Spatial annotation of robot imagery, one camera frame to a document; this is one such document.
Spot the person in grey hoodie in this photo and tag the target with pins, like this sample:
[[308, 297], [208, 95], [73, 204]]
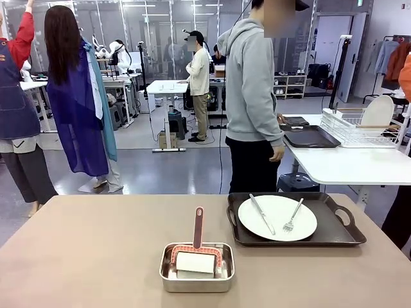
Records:
[[247, 96]]

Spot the rectangular metal tray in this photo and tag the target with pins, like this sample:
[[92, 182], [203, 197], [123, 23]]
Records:
[[196, 284]]

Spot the black tripod stand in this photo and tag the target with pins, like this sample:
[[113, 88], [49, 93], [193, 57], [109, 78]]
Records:
[[342, 64]]

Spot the person's right forearm grey sleeve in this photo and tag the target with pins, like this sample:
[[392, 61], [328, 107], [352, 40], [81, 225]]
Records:
[[269, 128]]

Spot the figure in orange top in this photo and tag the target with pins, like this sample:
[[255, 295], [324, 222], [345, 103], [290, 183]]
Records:
[[399, 211]]

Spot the white standing desk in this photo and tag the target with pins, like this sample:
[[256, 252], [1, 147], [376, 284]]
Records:
[[163, 86]]

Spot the black bag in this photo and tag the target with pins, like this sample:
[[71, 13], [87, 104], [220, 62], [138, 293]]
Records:
[[318, 75]]

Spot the silver fork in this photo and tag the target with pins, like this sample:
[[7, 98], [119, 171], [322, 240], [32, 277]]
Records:
[[293, 215]]

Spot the white side table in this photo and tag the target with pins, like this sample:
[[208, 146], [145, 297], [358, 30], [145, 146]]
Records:
[[346, 163]]

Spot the person's right hand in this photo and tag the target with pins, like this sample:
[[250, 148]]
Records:
[[277, 153]]

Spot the white shoe rack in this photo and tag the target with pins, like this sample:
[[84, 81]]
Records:
[[290, 86]]

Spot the mannequin in denim apron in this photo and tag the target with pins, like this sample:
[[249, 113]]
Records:
[[16, 112]]

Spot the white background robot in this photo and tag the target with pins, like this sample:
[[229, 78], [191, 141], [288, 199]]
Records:
[[120, 54]]

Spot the white round plate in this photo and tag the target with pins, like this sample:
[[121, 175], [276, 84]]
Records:
[[263, 218], [380, 110]]

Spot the person in cream sweater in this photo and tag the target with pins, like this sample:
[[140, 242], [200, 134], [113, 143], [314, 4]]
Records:
[[199, 80]]

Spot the black folded cloth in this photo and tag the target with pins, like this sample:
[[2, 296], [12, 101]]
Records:
[[297, 120]]

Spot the clothes rack with garments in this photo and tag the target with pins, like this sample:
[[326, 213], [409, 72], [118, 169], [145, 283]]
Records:
[[385, 54]]

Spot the person's left hand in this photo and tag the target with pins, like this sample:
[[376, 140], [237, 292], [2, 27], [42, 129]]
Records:
[[281, 119]]

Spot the white background desk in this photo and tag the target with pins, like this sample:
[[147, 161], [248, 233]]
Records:
[[32, 85]]

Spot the long-haired mannequin in blue robe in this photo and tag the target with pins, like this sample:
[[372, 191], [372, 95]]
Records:
[[74, 106]]

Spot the grey plastic stool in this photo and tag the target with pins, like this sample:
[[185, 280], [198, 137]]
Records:
[[117, 115]]

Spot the blue grey metal stool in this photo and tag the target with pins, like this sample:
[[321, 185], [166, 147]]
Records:
[[297, 181]]

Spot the dark brown serving tray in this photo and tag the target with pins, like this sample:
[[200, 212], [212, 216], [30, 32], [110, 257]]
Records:
[[330, 231], [309, 137]]

